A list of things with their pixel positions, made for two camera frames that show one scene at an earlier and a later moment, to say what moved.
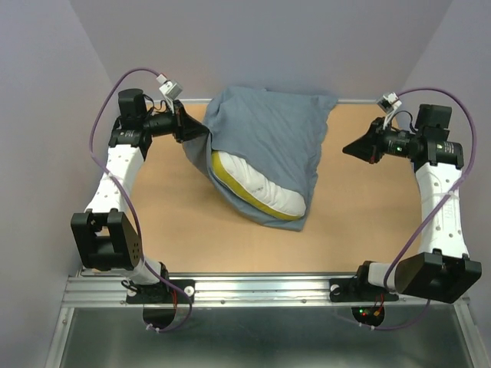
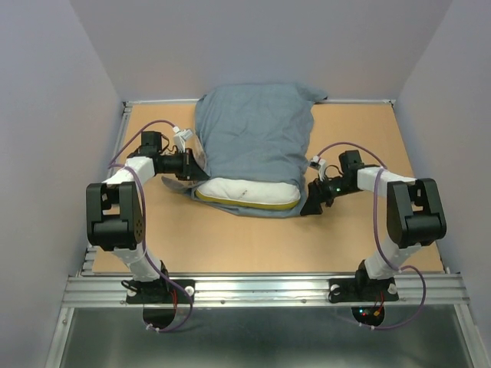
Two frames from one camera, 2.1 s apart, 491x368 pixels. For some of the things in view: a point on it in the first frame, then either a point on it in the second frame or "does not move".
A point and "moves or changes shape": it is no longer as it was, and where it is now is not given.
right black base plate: (356, 290) does not move
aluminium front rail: (231, 291) does not move
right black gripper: (369, 147) to (311, 206)
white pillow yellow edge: (275, 200) to (252, 193)
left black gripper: (186, 127) to (190, 169)
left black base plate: (164, 292) does not move
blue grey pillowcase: (281, 133) moves or changes shape
